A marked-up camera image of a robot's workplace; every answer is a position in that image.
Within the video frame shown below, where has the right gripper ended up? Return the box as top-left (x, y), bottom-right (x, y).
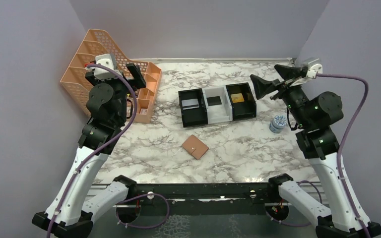
top-left (252, 64), bottom-right (312, 127)

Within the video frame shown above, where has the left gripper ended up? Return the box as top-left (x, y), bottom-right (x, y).
top-left (87, 63), bottom-right (145, 124)

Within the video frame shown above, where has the tan leather card holder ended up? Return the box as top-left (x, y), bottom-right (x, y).
top-left (182, 135), bottom-right (209, 160)

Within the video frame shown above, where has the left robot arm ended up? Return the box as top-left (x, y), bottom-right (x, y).
top-left (32, 62), bottom-right (146, 238)

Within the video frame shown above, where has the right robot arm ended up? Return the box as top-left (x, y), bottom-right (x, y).
top-left (250, 62), bottom-right (381, 238)

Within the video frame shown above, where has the gold card in bin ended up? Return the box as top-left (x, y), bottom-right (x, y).
top-left (230, 93), bottom-right (245, 103)

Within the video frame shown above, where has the silver card in bin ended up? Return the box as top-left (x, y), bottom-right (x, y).
top-left (181, 98), bottom-right (199, 110)

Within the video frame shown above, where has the black card in bin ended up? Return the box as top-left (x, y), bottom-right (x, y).
top-left (206, 96), bottom-right (222, 106)

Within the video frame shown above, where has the right black bin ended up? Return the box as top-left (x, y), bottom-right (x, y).
top-left (226, 82), bottom-right (256, 121)

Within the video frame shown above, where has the black bin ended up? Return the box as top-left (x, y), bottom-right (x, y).
top-left (178, 88), bottom-right (208, 127)
top-left (226, 82), bottom-right (256, 121)

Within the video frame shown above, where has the small blue white jar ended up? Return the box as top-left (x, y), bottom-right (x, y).
top-left (269, 115), bottom-right (287, 133)

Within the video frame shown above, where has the orange plastic file organizer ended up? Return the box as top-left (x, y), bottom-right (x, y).
top-left (60, 28), bottom-right (163, 124)

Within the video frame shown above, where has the white middle bin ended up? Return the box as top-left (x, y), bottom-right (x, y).
top-left (202, 86), bottom-right (232, 124)

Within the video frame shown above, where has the left black bin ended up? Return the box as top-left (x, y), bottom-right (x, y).
top-left (178, 88), bottom-right (208, 127)

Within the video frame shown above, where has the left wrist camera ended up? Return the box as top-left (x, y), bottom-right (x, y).
top-left (94, 53), bottom-right (116, 81)

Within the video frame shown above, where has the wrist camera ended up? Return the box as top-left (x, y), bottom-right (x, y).
top-left (301, 58), bottom-right (323, 79)
top-left (94, 53), bottom-right (116, 81)

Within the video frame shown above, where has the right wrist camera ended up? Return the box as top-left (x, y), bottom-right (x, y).
top-left (301, 58), bottom-right (323, 79)

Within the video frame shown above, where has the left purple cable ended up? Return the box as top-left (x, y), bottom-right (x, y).
top-left (46, 63), bottom-right (171, 238)

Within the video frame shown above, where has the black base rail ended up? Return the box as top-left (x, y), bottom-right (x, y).
top-left (88, 182), bottom-right (322, 218)

